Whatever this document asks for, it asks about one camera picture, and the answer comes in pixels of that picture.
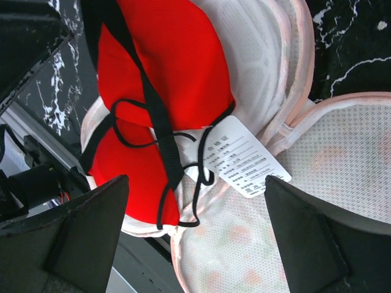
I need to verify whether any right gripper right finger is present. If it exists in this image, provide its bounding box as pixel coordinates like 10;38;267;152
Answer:
265;176;390;292

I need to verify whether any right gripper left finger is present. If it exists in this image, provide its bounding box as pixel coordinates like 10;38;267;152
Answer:
1;175;129;292

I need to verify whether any red bra with black straps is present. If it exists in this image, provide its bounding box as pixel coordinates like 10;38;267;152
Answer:
80;1;240;237

